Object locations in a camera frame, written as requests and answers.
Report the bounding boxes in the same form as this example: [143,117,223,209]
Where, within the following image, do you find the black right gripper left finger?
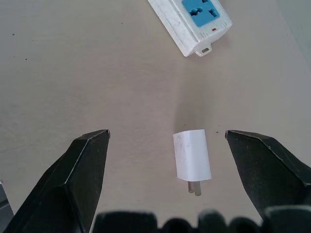
[0,129,111,233]

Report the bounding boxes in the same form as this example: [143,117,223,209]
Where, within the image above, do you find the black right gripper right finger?
[225,130,311,221]

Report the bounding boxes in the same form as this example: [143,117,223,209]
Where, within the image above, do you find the white plug charger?
[173,129,212,197]

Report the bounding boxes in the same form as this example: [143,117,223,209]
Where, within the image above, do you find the white power strip blue sockets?
[147,0,233,58]

